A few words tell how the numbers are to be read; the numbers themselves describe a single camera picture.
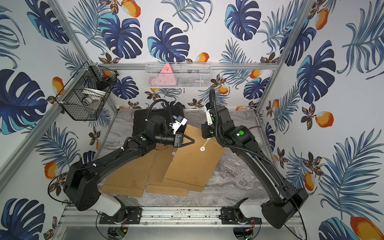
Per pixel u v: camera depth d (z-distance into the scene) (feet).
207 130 2.02
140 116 3.62
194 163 2.36
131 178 2.84
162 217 2.47
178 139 2.13
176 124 2.23
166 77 2.97
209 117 1.78
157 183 3.02
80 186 1.38
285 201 1.24
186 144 2.29
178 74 3.03
